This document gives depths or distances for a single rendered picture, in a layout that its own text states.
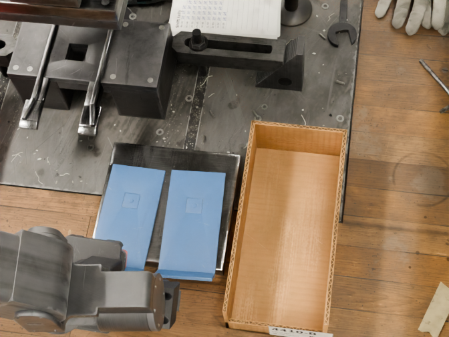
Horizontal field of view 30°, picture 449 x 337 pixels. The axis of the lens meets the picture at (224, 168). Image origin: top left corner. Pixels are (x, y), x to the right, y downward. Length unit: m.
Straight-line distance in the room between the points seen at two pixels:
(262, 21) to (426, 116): 0.26
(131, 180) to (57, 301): 0.35
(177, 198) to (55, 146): 0.20
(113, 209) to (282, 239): 0.22
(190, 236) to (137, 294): 0.26
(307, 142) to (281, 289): 0.19
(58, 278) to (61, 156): 0.40
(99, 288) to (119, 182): 0.30
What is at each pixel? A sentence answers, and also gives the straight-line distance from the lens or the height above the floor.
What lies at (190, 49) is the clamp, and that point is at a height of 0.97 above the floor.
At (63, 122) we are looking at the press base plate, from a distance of 1.18.
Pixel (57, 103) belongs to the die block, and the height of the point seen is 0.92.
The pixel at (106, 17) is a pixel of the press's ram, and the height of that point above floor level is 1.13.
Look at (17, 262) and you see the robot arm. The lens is 0.76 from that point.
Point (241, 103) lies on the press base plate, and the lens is 1.15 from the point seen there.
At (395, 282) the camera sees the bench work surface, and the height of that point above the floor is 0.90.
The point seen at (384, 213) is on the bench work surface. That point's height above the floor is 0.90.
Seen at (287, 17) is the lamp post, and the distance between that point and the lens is 1.22.
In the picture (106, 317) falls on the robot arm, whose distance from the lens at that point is 0.83.
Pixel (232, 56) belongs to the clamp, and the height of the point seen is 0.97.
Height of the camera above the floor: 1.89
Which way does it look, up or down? 64 degrees down
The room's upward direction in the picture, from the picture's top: 8 degrees counter-clockwise
